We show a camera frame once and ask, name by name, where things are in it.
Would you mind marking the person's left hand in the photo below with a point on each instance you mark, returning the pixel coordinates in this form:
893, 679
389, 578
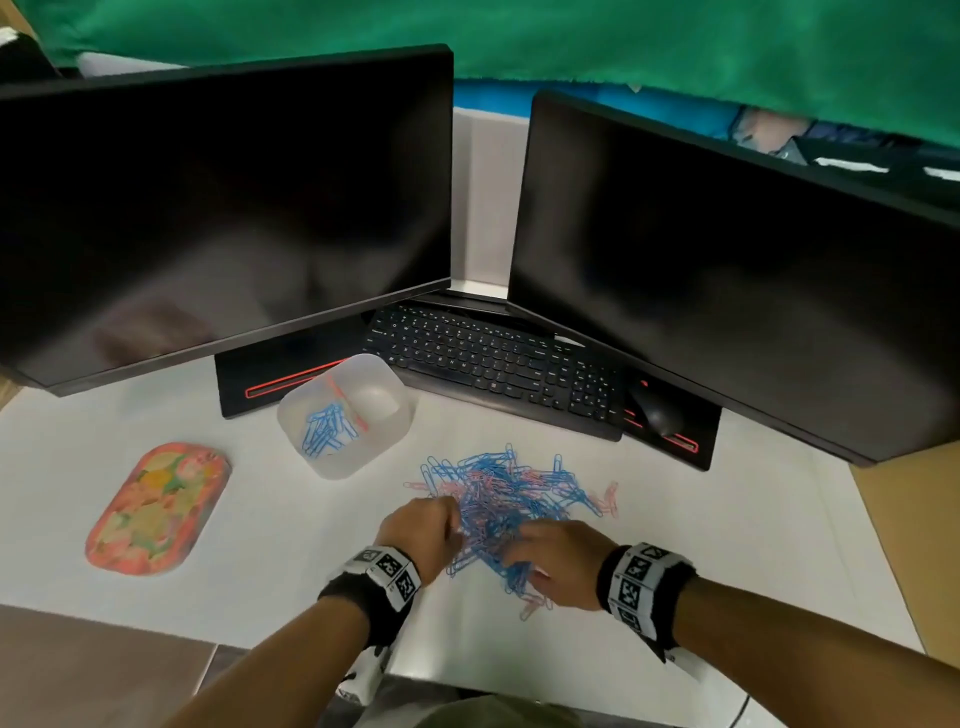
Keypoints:
420, 536

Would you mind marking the person's right hand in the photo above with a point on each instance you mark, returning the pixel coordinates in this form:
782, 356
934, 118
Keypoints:
570, 562

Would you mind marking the pile of blue pink paperclips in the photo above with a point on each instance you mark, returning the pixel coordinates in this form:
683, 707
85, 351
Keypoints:
502, 487

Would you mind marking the translucent plastic divided container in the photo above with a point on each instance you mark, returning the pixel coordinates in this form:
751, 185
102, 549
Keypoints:
367, 450

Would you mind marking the heap of sorted blue paperclips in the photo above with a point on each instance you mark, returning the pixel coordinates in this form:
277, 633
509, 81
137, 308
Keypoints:
326, 431

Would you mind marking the person's left forearm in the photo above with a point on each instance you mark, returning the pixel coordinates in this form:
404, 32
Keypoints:
277, 675

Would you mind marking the person's right forearm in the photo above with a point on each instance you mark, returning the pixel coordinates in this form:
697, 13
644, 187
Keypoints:
810, 667

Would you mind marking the left wristband with marker tags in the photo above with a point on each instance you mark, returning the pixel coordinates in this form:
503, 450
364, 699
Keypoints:
375, 592

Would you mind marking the wristband with marker tags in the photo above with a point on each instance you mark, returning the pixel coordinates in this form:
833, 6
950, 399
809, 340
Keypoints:
645, 592
375, 592

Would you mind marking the right wristband with marker tags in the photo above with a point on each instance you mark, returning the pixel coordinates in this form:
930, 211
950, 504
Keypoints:
645, 592

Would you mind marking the black computer mouse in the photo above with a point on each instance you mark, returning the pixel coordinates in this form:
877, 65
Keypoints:
658, 411

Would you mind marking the black keyboard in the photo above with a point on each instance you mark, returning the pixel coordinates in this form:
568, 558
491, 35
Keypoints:
487, 360

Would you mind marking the black red-trimmed desk mat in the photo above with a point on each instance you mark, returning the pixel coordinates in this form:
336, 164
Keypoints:
255, 367

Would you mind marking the floral orange tin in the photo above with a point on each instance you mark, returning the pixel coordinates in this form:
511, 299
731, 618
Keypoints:
157, 510

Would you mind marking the black computer monitor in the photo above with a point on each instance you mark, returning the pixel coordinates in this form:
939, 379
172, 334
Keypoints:
735, 285
210, 217

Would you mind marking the blue partition panel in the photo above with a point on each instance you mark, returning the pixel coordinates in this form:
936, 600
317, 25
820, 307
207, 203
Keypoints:
562, 97

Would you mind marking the black equipment white labels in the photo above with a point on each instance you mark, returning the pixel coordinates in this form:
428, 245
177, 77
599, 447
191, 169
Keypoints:
885, 176

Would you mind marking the green cloth backdrop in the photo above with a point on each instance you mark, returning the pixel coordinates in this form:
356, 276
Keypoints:
525, 37

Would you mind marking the black computer tower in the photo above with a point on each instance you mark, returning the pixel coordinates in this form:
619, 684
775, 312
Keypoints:
26, 60

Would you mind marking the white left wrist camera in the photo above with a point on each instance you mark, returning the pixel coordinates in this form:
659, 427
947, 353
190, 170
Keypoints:
364, 675

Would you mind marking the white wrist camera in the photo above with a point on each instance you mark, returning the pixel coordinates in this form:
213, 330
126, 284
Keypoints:
686, 664
364, 675

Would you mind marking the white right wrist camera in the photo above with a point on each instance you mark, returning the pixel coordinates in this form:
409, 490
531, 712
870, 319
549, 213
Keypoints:
686, 664

